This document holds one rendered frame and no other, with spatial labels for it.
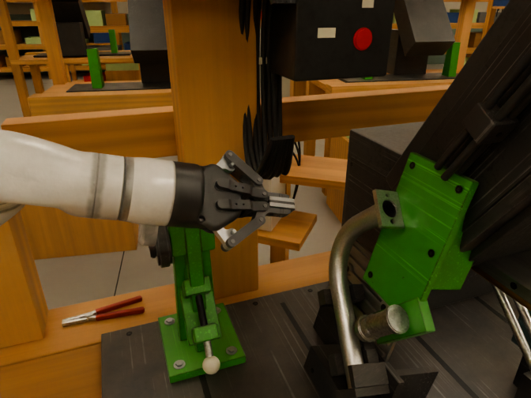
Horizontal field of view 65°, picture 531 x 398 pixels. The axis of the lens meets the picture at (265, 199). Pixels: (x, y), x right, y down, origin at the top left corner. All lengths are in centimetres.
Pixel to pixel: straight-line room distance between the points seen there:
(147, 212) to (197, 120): 33
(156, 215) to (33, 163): 13
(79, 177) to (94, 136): 39
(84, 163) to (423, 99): 82
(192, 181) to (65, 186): 12
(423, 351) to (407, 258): 27
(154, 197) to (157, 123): 40
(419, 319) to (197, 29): 54
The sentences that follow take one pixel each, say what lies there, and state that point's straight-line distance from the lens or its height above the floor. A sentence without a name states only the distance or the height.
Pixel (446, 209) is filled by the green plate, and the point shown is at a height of 123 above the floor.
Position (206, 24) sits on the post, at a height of 143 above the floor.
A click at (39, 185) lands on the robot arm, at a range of 44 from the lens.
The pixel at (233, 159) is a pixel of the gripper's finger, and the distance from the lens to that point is 52.
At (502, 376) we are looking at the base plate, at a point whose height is 90.
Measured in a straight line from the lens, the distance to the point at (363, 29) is 72.
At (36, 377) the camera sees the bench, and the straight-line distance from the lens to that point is 87.
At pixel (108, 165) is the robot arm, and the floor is 131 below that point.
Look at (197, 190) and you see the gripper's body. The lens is 45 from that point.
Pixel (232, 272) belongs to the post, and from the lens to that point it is 90.
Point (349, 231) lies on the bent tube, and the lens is 65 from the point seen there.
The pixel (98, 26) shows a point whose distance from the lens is 746.
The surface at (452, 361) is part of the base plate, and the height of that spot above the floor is 90.
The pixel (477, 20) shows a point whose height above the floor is 118.
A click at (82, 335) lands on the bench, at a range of 92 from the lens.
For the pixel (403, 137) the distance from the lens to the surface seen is 80.
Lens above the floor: 146
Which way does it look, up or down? 25 degrees down
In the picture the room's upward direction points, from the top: straight up
